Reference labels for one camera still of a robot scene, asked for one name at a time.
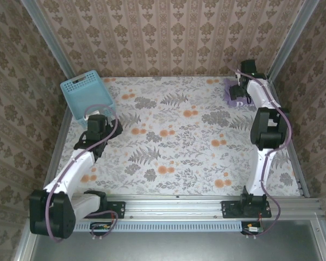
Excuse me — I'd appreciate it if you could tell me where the purple t-shirt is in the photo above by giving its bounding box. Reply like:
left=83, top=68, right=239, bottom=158
left=223, top=78, right=258, bottom=111

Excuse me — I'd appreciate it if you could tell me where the light blue plastic basket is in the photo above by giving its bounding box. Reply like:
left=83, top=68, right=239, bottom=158
left=60, top=70, right=117, bottom=128

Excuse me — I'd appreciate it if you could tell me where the floral tablecloth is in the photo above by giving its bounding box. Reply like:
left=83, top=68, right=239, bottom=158
left=51, top=76, right=301, bottom=197

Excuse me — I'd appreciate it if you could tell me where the small circuit board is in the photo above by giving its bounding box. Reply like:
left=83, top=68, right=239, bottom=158
left=90, top=221, right=112, bottom=234
left=241, top=221, right=264, bottom=235

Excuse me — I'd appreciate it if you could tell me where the grey metal shelf plate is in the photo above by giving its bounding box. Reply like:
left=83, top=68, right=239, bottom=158
left=13, top=220, right=326, bottom=261

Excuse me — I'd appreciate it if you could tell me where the aluminium table edge rail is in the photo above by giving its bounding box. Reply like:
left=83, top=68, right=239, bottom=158
left=40, top=105, right=73, bottom=198
left=267, top=77, right=311, bottom=198

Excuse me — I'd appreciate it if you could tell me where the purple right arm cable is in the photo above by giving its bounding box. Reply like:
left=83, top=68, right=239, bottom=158
left=224, top=59, right=292, bottom=239

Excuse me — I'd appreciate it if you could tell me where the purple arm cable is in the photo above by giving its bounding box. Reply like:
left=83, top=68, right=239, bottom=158
left=224, top=59, right=292, bottom=239
left=46, top=105, right=120, bottom=243

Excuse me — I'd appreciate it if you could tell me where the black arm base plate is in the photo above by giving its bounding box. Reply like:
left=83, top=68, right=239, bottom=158
left=97, top=200, right=126, bottom=220
left=221, top=200, right=272, bottom=220

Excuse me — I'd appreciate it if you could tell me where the aluminium frame post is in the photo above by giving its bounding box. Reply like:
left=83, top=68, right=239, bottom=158
left=20, top=0, right=74, bottom=79
left=267, top=0, right=320, bottom=82

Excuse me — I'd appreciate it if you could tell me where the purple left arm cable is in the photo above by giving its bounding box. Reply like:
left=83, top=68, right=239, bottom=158
left=46, top=105, right=120, bottom=243

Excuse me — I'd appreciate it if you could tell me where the aluminium mounting rail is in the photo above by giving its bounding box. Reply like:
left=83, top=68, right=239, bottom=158
left=70, top=194, right=323, bottom=220

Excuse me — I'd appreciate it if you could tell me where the light blue slotted cable duct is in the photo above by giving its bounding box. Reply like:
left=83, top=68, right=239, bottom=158
left=72, top=220, right=244, bottom=232

